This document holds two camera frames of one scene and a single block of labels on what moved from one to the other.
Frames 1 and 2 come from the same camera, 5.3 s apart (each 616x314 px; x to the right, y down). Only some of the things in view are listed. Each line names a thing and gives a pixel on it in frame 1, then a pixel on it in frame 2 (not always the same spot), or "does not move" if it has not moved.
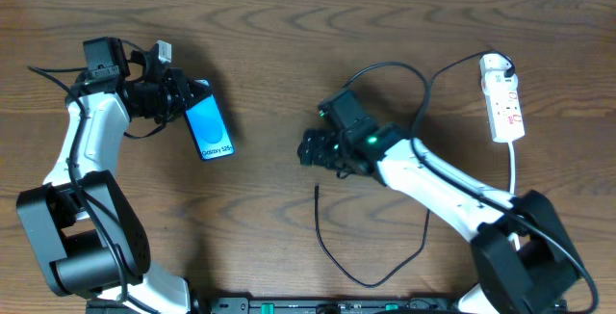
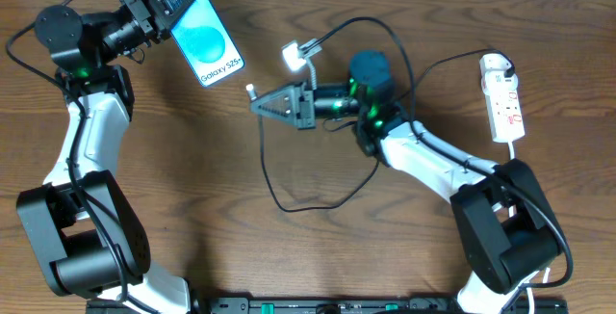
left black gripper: (180, 94) to (145, 15)
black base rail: (323, 305) does not move
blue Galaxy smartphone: (209, 129) to (204, 39)
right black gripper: (317, 147) to (304, 105)
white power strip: (503, 103) does not move
